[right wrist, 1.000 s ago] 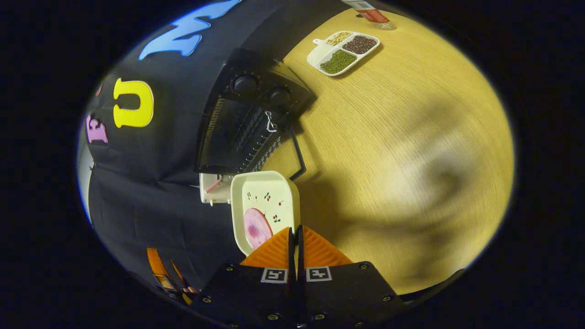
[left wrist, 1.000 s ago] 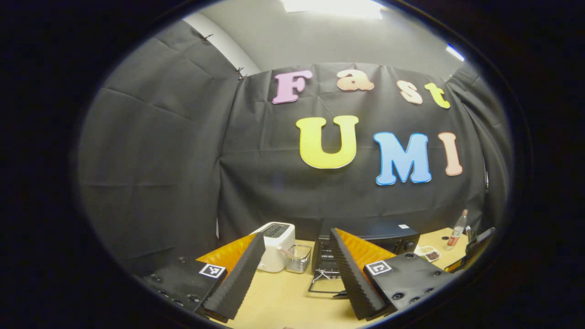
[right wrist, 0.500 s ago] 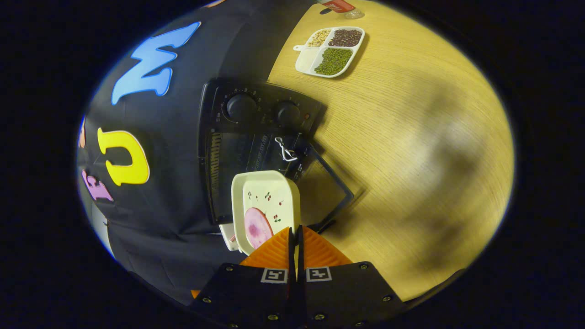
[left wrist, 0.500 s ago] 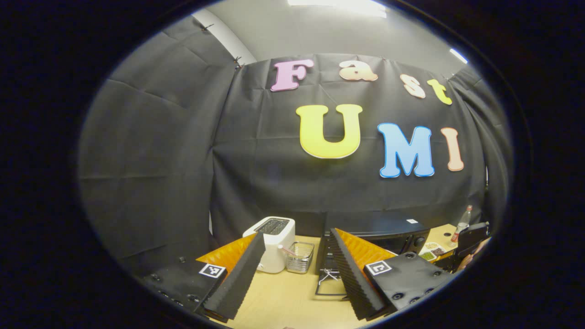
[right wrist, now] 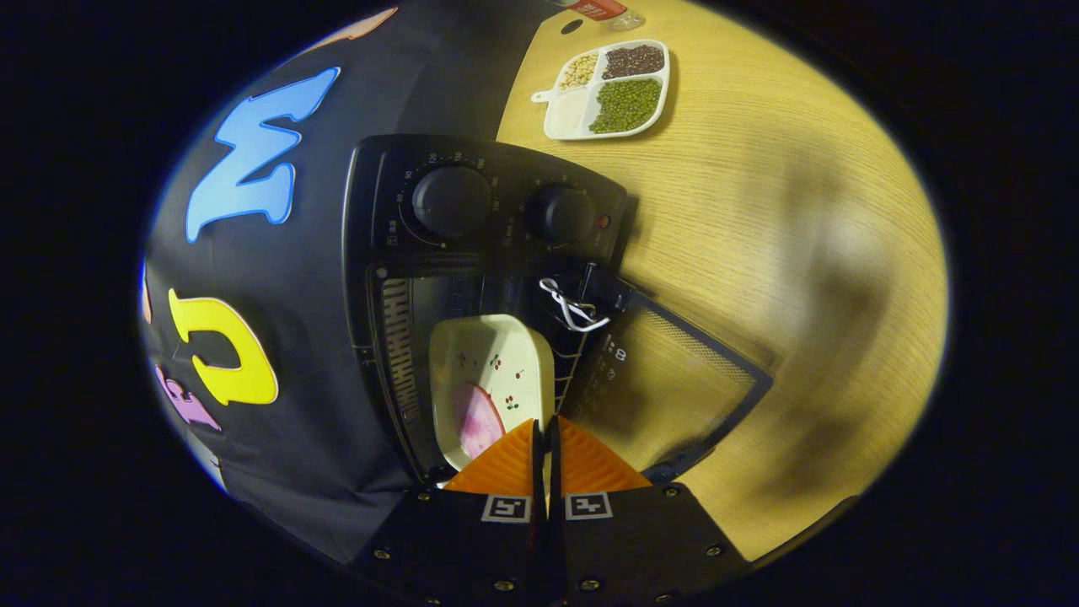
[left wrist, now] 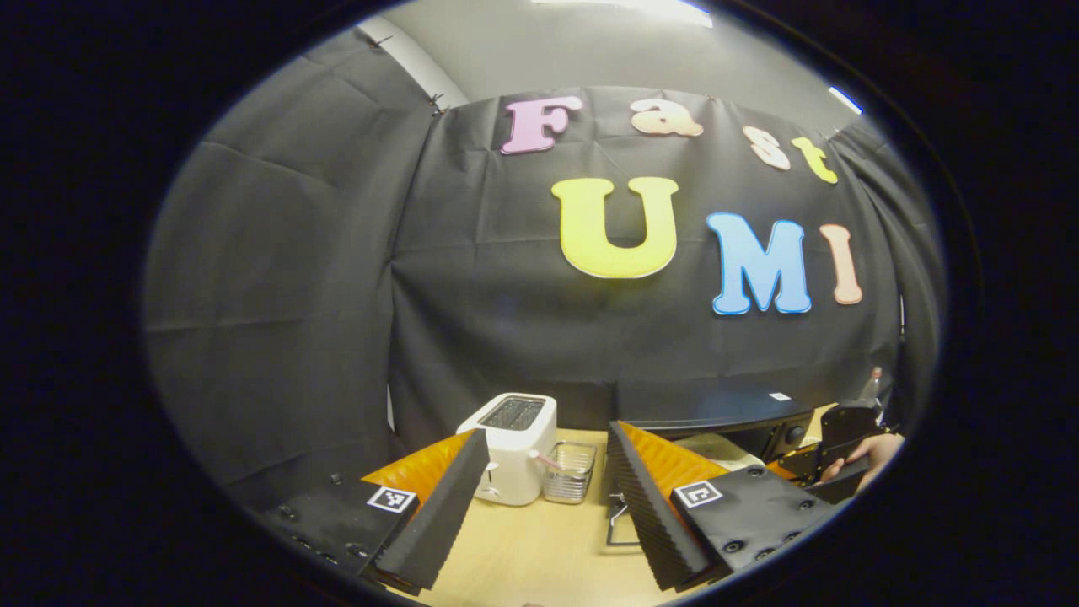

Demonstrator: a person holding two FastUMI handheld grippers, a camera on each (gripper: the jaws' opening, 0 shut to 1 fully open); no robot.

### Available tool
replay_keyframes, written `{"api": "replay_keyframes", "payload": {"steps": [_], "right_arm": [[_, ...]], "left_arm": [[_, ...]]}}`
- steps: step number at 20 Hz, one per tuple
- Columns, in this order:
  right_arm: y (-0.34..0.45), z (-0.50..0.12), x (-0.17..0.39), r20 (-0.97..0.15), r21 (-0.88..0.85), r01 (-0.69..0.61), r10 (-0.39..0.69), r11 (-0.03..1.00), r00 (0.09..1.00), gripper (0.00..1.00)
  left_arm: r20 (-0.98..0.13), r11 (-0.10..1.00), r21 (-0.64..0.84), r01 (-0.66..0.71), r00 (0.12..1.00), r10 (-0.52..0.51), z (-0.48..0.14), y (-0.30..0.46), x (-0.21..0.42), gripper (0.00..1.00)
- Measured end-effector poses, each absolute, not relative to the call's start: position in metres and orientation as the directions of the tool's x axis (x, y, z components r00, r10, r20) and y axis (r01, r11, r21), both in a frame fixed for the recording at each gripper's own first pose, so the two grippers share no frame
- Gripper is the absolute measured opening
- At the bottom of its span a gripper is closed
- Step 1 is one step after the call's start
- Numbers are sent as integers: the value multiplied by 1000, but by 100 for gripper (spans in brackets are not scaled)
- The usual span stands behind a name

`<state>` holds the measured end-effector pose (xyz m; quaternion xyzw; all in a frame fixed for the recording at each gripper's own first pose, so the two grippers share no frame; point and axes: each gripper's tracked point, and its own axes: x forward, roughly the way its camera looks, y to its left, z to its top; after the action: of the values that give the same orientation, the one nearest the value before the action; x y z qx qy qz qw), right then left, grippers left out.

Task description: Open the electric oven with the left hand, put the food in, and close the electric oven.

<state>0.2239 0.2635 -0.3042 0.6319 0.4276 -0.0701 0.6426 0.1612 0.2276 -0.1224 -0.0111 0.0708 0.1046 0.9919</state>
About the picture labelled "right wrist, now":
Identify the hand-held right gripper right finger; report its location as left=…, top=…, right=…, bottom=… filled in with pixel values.
left=549, top=415, right=752, bottom=607

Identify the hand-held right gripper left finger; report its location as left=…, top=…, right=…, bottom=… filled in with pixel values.
left=350, top=417, right=550, bottom=607

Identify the pink round food slice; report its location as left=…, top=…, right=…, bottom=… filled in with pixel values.
left=450, top=383, right=507, bottom=461

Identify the cream cherry print plate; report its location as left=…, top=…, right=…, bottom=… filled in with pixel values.
left=428, top=314, right=557, bottom=473

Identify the black electric oven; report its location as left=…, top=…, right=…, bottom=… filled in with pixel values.
left=341, top=133, right=776, bottom=492

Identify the white divided bean dish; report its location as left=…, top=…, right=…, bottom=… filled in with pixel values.
left=530, top=38, right=674, bottom=142

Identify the clear red label bottle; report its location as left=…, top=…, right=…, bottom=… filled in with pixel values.
left=555, top=0, right=647, bottom=33

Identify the white cord loop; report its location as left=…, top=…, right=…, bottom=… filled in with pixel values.
left=539, top=277, right=613, bottom=334

